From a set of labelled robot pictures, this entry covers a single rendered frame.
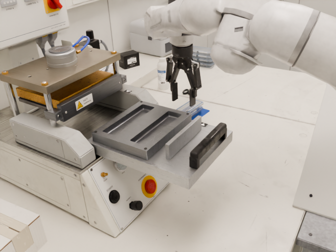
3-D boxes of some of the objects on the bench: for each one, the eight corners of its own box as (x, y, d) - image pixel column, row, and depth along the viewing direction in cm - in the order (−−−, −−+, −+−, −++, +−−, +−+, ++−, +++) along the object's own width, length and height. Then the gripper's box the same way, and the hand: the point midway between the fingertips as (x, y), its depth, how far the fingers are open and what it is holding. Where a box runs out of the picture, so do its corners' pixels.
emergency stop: (146, 196, 99) (140, 184, 98) (154, 188, 102) (149, 176, 101) (150, 196, 98) (144, 184, 97) (158, 188, 101) (153, 176, 100)
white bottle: (163, 84, 171) (161, 55, 163) (171, 87, 168) (170, 57, 161) (156, 88, 167) (154, 58, 160) (164, 91, 165) (162, 60, 157)
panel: (120, 232, 90) (87, 169, 86) (181, 169, 112) (157, 116, 107) (125, 233, 89) (92, 168, 84) (186, 169, 110) (162, 115, 106)
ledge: (41, 103, 158) (39, 94, 156) (147, 48, 220) (146, 41, 218) (93, 118, 145) (91, 108, 142) (190, 55, 206) (190, 47, 204)
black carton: (119, 66, 182) (117, 53, 178) (134, 62, 186) (132, 49, 183) (124, 69, 178) (123, 56, 174) (140, 65, 182) (139, 52, 178)
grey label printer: (129, 51, 202) (126, 21, 193) (151, 42, 215) (150, 13, 207) (164, 59, 189) (162, 26, 180) (185, 48, 202) (185, 18, 194)
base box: (-13, 173, 115) (-30, 127, 106) (72, 122, 142) (64, 82, 133) (115, 239, 89) (106, 185, 80) (190, 162, 116) (189, 115, 107)
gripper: (153, 42, 129) (157, 99, 141) (200, 51, 118) (200, 113, 130) (166, 36, 134) (168, 92, 146) (212, 45, 123) (211, 105, 135)
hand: (183, 96), depth 136 cm, fingers open, 8 cm apart
